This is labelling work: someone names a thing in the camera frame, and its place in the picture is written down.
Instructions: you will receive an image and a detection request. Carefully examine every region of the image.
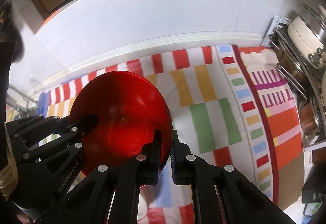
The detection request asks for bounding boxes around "white bowl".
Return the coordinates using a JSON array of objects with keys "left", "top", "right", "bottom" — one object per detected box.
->
[{"left": 137, "top": 187, "right": 149, "bottom": 221}]

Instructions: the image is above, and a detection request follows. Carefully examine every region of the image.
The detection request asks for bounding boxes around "red black bowl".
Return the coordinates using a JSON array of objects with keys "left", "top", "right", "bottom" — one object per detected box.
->
[{"left": 69, "top": 71, "right": 172, "bottom": 176}]

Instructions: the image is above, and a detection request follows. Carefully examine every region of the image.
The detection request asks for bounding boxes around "colourful striped cloth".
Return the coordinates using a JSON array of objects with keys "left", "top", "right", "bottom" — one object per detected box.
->
[{"left": 39, "top": 45, "right": 304, "bottom": 209}]

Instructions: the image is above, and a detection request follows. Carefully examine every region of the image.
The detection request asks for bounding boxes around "steel pot on rack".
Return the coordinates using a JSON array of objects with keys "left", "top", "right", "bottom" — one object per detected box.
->
[{"left": 268, "top": 32, "right": 324, "bottom": 138}]

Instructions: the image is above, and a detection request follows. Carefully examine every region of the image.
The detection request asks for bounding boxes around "cream pot with lid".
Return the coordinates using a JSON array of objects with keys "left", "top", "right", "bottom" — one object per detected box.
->
[{"left": 287, "top": 16, "right": 325, "bottom": 69}]

